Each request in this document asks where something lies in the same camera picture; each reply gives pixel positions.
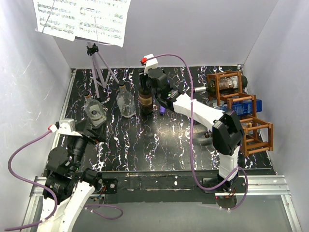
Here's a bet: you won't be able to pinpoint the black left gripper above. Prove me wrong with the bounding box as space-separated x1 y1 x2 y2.
68 117 107 171

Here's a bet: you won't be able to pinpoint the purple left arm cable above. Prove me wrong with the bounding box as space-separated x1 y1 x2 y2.
4 125 124 231

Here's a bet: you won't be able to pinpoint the brown wooden wine rack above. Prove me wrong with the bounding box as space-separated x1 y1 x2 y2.
206 71 273 156

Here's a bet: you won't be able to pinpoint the lilac music stand tripod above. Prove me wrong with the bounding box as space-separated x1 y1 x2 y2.
75 36 123 102

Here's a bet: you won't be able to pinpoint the purple toy microphone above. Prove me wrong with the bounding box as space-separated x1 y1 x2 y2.
160 105 166 115

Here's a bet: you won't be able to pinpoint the blue box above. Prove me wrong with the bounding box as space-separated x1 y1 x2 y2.
212 98 263 116

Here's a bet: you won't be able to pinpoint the clear bottle gold cap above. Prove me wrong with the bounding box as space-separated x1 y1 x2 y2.
204 131 212 138

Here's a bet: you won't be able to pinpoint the dark bottle brown label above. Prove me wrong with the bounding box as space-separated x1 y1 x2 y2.
139 72 153 115

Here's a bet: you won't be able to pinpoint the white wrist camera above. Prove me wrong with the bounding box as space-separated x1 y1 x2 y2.
58 118 82 136
140 54 158 75

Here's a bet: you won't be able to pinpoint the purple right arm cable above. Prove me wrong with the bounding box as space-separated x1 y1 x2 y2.
141 53 248 210

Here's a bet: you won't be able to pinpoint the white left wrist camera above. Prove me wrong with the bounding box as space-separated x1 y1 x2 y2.
58 118 82 136

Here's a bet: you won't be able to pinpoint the dark wine bottle silver cap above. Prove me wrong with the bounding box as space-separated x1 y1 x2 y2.
192 75 249 95

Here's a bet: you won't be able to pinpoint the clear plastic bottle blue label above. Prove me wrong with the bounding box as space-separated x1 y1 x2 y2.
116 80 136 118

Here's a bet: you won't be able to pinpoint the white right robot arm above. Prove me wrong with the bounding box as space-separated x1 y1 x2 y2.
139 68 244 192

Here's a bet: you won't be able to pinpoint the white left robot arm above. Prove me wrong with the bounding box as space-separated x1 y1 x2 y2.
37 118 106 232

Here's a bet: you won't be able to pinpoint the clear glass bottle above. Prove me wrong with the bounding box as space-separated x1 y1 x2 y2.
84 91 107 128

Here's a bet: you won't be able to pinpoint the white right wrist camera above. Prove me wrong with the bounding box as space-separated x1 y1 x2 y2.
140 54 158 75

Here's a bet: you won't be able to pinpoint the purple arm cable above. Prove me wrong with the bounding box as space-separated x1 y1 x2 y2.
4 125 124 231
141 53 248 210

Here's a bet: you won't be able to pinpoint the white sheet music pages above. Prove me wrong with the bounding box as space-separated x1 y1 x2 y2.
33 0 131 47

